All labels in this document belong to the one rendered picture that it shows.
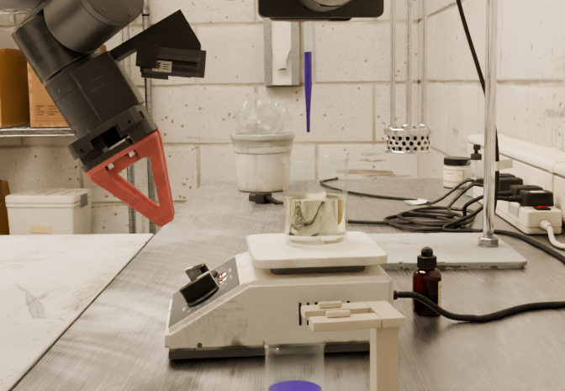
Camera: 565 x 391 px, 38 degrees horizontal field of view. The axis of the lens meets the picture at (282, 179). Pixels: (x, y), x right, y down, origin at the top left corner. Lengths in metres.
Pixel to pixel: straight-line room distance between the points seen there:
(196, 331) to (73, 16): 0.28
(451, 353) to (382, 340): 0.34
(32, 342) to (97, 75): 0.27
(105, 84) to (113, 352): 0.24
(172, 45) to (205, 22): 2.47
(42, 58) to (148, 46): 0.09
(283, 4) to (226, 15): 2.49
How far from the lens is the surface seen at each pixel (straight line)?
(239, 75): 3.16
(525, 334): 0.83
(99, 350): 0.78
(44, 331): 0.85
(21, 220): 3.04
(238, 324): 0.72
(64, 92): 0.71
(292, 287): 0.72
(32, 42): 0.72
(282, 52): 3.06
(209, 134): 3.18
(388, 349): 0.43
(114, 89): 0.70
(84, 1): 0.65
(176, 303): 0.80
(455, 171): 1.84
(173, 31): 0.71
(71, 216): 2.97
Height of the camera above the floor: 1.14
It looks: 7 degrees down
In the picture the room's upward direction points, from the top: 1 degrees counter-clockwise
